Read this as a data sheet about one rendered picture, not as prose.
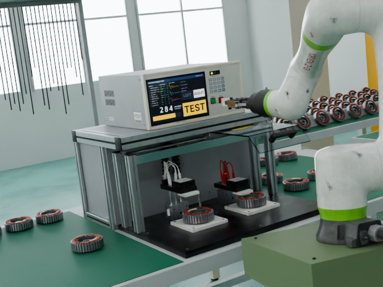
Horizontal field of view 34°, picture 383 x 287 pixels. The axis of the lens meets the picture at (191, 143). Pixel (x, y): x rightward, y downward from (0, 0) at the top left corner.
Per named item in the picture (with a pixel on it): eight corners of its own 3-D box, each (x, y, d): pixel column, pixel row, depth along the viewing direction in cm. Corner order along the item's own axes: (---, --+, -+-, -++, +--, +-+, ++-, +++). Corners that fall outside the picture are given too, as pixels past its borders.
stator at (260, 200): (272, 203, 237) (271, 193, 236) (249, 210, 231) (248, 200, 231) (253, 199, 246) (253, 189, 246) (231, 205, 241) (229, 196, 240)
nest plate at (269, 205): (280, 206, 237) (279, 203, 236) (248, 216, 229) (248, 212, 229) (255, 200, 249) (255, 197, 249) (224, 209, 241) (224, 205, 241)
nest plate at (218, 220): (228, 222, 224) (227, 218, 224) (192, 233, 216) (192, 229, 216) (204, 214, 237) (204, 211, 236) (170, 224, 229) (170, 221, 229)
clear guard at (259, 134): (310, 141, 232) (309, 125, 231) (260, 154, 219) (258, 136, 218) (255, 135, 259) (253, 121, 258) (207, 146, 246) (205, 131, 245)
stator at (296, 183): (308, 191, 261) (308, 182, 260) (281, 192, 264) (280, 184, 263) (310, 184, 271) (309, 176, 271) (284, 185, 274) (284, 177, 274)
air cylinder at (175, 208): (190, 215, 238) (188, 201, 237) (172, 220, 234) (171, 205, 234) (182, 213, 243) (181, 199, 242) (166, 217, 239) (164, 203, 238)
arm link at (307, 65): (294, 42, 176) (332, 57, 175) (310, 7, 178) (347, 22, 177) (281, 83, 211) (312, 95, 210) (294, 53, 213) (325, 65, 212)
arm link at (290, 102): (284, 111, 196) (307, 127, 201) (300, 76, 198) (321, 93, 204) (256, 110, 207) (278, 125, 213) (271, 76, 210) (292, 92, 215)
